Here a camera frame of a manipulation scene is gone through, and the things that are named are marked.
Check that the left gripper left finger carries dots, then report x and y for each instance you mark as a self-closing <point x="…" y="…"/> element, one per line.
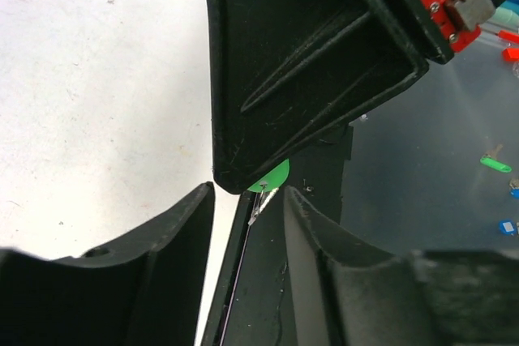
<point x="143" y="288"/>

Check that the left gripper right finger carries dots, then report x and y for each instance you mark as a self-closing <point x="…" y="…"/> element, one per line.
<point x="348" y="292"/>

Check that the green key tag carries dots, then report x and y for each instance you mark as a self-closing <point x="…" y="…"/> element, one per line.
<point x="272" y="180"/>

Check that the metal keyring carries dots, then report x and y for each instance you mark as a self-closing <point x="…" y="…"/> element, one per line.
<point x="264" y="193"/>

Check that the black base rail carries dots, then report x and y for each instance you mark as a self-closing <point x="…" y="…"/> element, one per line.
<point x="252" y="303"/>

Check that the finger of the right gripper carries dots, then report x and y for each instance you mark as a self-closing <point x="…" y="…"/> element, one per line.
<point x="283" y="72"/>

